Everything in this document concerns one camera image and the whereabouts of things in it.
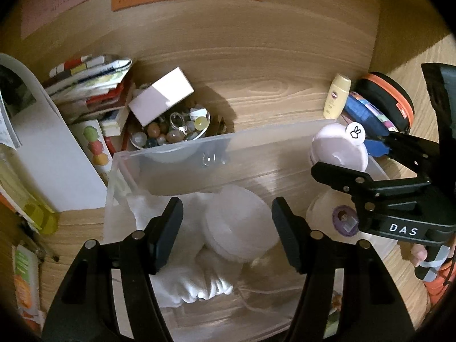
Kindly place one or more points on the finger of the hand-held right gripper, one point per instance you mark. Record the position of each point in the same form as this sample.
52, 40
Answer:
331, 171
377, 146

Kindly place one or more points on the white cloth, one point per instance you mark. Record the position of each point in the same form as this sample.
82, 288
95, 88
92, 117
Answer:
192, 274

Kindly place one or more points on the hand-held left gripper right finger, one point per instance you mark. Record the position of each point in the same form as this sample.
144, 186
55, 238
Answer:
289, 235

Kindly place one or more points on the stack of booklets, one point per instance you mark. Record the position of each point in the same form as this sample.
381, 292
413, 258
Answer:
92, 85

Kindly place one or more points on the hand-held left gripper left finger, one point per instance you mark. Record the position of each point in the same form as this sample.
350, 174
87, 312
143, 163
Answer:
164, 235

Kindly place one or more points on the yellow-green bottle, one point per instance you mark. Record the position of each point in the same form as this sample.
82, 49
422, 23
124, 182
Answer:
25, 192

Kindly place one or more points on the orange green tube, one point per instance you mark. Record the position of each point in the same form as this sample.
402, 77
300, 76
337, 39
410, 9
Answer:
25, 285

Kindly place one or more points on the black orange zip case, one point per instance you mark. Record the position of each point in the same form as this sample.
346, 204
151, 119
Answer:
388, 96

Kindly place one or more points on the pink paper note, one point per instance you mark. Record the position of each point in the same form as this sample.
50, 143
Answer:
53, 0

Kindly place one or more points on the clear plastic storage box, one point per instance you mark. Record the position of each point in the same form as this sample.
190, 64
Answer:
249, 156

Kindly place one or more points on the white jar with rabbit sticker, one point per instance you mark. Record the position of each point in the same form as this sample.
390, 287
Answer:
338, 148

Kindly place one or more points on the pale yellow lotion bottle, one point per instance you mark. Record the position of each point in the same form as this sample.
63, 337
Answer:
336, 96

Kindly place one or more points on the person's right hand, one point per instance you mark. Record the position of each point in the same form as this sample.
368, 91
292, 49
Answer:
418, 255

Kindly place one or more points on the round translucent white container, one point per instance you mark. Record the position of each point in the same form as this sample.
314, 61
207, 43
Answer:
238, 221

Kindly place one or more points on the glass bowl of beads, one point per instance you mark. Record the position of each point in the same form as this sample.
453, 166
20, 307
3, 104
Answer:
160, 136

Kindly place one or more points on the wooden desktop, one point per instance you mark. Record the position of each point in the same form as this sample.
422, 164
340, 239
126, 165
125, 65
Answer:
270, 92

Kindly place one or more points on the blue pencil case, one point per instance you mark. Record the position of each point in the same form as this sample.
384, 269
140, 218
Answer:
363, 112

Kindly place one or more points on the fruit printed booklet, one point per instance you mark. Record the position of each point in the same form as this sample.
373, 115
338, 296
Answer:
94, 146

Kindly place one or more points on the white carton box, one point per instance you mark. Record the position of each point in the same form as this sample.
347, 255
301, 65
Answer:
160, 96

